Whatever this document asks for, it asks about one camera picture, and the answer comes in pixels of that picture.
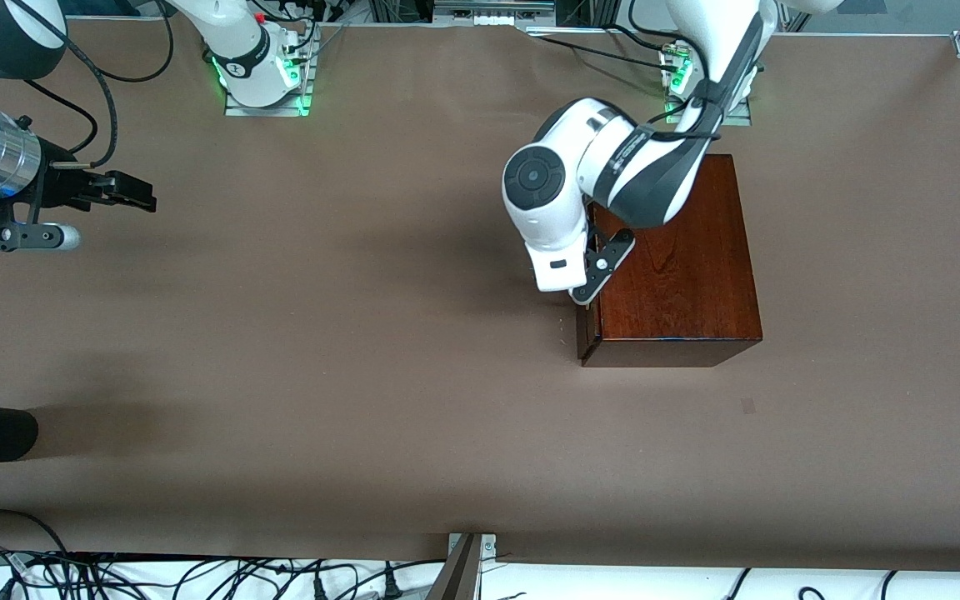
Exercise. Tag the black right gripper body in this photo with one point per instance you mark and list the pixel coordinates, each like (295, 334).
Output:
(57, 182)

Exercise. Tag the dark metal profile bar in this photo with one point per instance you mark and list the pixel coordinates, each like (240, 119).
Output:
(457, 575)

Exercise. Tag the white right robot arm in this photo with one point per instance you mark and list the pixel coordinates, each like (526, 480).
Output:
(242, 50)

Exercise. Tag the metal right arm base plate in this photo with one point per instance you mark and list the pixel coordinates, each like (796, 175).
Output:
(305, 83)

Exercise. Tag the brown table cover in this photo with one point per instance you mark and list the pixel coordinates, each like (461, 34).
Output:
(363, 417)

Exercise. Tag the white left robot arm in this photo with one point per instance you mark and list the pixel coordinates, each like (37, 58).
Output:
(547, 217)

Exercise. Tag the grey power strip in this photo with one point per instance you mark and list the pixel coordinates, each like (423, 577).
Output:
(492, 12)

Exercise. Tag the dark brown wooden cabinet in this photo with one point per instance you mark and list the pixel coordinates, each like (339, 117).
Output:
(680, 275)

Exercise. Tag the grey metal bracket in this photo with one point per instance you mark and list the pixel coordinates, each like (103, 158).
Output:
(487, 546)

